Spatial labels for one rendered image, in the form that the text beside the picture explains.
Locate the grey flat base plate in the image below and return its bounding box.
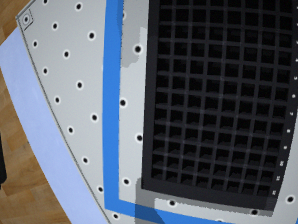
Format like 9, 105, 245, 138
15, 0, 298, 224

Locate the blue rectangular tape outline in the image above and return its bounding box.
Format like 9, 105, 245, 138
102, 0, 233, 224

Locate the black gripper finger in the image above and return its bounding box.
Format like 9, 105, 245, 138
0, 134, 7, 190

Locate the black well plate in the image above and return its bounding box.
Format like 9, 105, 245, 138
141, 0, 298, 211

